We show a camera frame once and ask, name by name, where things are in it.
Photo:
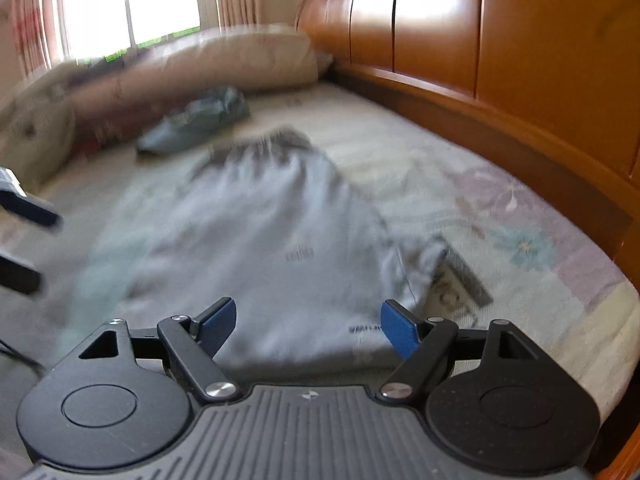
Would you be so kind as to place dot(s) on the wooden headboard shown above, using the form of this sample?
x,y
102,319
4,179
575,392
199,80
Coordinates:
x,y
546,93

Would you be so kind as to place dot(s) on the patchwork bed sheet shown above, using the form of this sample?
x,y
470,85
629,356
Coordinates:
x,y
113,205

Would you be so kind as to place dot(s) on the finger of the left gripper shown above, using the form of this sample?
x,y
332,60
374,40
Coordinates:
x,y
15,200
18,276

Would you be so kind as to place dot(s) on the left pink curtain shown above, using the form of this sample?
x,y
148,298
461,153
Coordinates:
x,y
37,33

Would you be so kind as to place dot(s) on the pink folded quilt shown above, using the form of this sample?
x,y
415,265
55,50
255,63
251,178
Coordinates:
x,y
113,107

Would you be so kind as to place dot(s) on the grey-blue pants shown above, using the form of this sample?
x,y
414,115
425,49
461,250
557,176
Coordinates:
x,y
272,224

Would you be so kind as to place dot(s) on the blue baseball cap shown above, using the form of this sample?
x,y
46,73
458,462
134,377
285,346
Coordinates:
x,y
196,123

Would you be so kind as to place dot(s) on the window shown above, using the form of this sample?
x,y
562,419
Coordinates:
x,y
96,29

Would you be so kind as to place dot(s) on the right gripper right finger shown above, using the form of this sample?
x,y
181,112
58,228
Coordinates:
x,y
492,399

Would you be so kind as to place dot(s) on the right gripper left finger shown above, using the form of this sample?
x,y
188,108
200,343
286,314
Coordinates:
x,y
122,396

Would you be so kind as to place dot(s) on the grey cat face cushion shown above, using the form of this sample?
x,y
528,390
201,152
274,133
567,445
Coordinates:
x,y
37,135

